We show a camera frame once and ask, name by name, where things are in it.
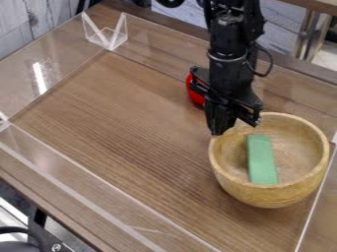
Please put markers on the wooden bowl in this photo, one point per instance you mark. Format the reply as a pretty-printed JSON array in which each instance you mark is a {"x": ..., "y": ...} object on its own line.
[{"x": 301, "y": 153}]

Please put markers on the red plush strawberry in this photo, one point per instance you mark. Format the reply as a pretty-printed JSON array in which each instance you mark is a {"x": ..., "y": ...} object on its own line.
[{"x": 195, "y": 89}]

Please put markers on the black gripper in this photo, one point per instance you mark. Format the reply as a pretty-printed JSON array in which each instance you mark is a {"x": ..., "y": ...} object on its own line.
[{"x": 230, "y": 98}]

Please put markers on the metal leg in background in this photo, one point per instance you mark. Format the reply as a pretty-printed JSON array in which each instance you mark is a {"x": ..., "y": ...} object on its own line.
[{"x": 312, "y": 34}]

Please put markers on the black table frame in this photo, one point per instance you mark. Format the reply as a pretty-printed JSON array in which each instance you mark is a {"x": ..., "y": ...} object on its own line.
[{"x": 31, "y": 236}]

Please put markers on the clear acrylic corner bracket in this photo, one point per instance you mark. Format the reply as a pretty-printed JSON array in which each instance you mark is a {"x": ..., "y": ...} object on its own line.
[{"x": 106, "y": 37}]

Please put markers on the green rectangular block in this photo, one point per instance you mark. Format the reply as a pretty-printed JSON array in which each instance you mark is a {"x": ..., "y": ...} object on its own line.
[{"x": 261, "y": 161}]

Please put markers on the clear acrylic tray wall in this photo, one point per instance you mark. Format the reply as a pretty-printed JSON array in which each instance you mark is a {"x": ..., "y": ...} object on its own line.
[{"x": 104, "y": 215}]

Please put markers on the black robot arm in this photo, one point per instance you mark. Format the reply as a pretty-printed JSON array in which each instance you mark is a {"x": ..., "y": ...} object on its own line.
[{"x": 235, "y": 24}]

